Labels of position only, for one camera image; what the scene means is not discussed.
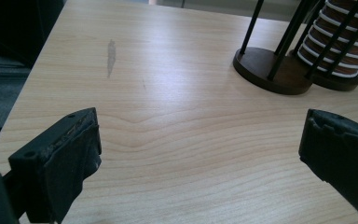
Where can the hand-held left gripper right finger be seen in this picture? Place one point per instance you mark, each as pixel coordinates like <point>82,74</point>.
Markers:
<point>338,149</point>

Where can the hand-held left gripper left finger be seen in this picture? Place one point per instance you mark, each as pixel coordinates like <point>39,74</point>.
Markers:
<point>52,155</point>

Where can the dark double cup holder rack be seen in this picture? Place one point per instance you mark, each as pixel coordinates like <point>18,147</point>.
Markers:
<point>261,67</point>

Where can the stack of brown paper cups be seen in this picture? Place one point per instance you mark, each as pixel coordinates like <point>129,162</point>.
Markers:
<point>326,23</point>

